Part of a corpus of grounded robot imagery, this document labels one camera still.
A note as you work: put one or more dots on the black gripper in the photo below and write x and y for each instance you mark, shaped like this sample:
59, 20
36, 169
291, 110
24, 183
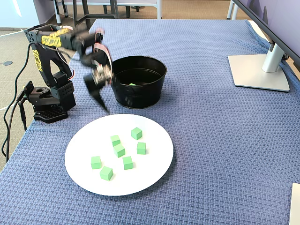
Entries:
96, 85

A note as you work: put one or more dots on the small green cube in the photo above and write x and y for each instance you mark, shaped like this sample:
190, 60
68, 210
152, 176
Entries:
115, 140
132, 84
128, 162
119, 150
136, 133
141, 148
106, 173
95, 162

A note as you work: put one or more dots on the white round plate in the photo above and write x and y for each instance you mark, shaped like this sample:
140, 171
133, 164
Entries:
150, 168

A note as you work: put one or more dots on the black metal bucket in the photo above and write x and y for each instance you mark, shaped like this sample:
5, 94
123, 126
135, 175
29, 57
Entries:
145, 96

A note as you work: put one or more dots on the white table leg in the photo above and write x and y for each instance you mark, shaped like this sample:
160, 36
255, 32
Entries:
66, 11
58, 16

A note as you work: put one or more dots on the dark chair leg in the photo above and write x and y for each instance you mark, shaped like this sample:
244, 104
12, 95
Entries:
128, 11

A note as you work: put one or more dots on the grey round floor outlet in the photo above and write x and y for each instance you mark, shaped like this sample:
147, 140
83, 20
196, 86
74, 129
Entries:
7, 63

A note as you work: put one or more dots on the blue woven table cloth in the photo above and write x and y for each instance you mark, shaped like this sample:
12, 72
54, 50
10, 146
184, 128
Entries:
211, 140

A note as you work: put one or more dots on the grey desk leg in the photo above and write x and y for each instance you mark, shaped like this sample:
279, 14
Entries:
233, 12

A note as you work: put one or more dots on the silver monitor with stand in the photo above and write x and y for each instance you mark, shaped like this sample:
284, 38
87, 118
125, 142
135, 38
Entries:
257, 72

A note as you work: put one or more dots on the white flat object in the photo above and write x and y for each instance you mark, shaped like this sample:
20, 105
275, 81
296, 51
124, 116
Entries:
295, 206

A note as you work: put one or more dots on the small wrist camera board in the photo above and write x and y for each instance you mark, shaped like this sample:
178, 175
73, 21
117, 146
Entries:
102, 76

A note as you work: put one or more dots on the black metal stool frame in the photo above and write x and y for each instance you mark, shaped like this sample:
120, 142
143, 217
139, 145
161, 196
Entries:
87, 22

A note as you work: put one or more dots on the white vertical post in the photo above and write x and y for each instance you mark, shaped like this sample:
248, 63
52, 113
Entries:
159, 11

